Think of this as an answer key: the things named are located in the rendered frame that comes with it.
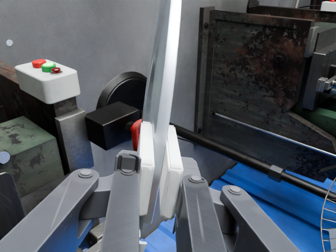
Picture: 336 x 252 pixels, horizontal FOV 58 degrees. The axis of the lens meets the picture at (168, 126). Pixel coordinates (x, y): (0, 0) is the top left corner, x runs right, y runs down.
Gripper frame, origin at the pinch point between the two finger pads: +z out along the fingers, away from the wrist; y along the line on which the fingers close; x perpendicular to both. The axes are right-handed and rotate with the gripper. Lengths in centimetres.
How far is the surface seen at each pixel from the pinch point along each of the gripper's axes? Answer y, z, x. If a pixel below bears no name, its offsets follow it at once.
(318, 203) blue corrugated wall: 144, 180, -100
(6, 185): -17.5, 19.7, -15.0
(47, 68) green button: -20.2, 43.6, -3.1
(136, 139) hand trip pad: -1.4, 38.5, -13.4
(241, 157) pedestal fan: 39, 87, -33
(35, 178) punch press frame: -19.5, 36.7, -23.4
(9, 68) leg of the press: -36, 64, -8
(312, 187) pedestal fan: 58, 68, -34
